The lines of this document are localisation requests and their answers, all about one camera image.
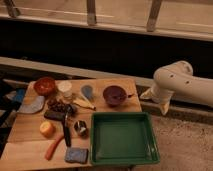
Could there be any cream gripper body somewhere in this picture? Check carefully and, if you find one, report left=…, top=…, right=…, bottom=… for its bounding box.
left=140, top=87, right=171, bottom=115

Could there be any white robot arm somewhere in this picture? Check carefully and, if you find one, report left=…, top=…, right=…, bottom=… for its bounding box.
left=140, top=61, right=213, bottom=115

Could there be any clear plastic cup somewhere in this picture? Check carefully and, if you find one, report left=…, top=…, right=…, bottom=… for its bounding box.
left=57, top=80, right=72, bottom=100

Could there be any purple bowl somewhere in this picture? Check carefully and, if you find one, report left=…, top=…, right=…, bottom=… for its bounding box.
left=103, top=85, right=127, bottom=107

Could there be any green plastic tray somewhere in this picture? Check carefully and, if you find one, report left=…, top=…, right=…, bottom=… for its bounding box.
left=90, top=112, right=160, bottom=166

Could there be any blue spoon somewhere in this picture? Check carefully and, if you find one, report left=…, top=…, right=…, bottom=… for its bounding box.
left=81, top=85, right=93, bottom=101

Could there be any small metal can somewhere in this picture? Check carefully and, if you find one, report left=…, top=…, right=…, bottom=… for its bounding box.
left=74, top=120, right=88, bottom=138

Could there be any blue sponge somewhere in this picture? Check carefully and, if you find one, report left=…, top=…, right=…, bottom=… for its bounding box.
left=64, top=147, right=88, bottom=164

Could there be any dark grape bunch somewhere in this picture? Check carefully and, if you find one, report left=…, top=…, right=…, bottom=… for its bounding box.
left=47, top=99, right=77, bottom=115

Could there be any dark green sponge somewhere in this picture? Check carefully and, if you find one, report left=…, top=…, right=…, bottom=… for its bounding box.
left=44, top=110, right=65, bottom=121

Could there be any wooden board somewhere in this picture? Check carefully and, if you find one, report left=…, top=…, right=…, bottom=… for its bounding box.
left=0, top=78, right=141, bottom=171

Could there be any red bowl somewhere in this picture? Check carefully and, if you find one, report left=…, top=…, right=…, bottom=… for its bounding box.
left=34, top=77, right=56, bottom=96

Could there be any orange carrot toy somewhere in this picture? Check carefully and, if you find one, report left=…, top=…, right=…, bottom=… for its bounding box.
left=45, top=134, right=64, bottom=160

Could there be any yellow apple toy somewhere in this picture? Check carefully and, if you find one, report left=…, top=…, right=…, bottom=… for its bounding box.
left=39, top=121, right=55, bottom=137

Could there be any black handled spatula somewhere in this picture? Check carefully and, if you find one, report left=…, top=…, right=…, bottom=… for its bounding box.
left=62, top=111, right=71, bottom=147

